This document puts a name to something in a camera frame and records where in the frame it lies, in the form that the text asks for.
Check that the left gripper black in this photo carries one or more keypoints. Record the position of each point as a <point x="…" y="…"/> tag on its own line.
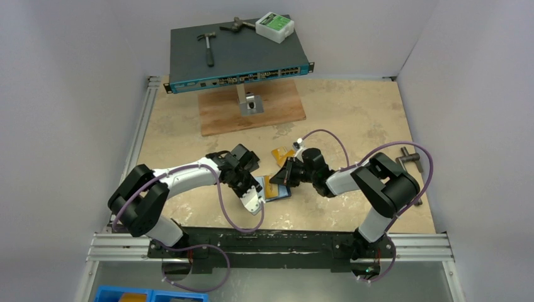
<point x="251" y="183"/>

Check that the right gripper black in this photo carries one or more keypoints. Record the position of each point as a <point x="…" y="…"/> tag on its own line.
<point x="289" y="172"/>

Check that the single gold credit card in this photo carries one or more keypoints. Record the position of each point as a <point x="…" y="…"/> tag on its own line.
<point x="271" y="191"/>

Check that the blue leather card holder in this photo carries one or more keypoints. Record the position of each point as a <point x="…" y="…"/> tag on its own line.
<point x="284" y="191"/>

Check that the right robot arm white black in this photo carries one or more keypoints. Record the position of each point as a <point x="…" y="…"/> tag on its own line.
<point x="384" y="183"/>

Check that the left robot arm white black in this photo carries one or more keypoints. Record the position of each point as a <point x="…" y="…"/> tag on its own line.
<point x="138" y="202"/>

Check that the brown wooden board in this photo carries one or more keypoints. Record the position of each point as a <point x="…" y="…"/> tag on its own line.
<point x="221" y="112"/>

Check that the small black hammer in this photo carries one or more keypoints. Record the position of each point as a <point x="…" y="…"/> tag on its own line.
<point x="209" y="54"/>

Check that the white green electrical box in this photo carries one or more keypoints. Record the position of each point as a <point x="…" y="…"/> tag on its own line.
<point x="274" y="27"/>

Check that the dark metal tool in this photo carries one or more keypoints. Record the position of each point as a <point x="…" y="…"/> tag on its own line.
<point x="238" y="25"/>

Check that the blue plastic bin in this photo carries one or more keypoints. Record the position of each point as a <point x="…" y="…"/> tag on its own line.
<point x="117" y="293"/>

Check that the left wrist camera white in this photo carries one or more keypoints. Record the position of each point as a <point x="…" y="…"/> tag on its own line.
<point x="253" y="199"/>

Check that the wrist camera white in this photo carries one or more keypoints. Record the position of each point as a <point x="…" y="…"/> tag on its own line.
<point x="253" y="199"/>
<point x="298" y="147"/>

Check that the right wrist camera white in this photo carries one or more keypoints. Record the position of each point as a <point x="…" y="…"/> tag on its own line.
<point x="298" y="147"/>

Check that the metal stand bracket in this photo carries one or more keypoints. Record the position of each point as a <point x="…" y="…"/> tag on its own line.
<point x="249" y="103"/>

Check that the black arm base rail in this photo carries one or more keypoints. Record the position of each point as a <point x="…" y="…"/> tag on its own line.
<point x="211" y="248"/>

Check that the blue network switch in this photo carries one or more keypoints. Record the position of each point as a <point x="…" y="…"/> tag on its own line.
<point x="240" y="58"/>

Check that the metal door handle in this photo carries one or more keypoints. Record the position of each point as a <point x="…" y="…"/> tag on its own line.
<point x="409" y="158"/>

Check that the aluminium frame rail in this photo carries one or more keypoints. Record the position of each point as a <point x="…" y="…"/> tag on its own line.
<point x="117" y="247"/>

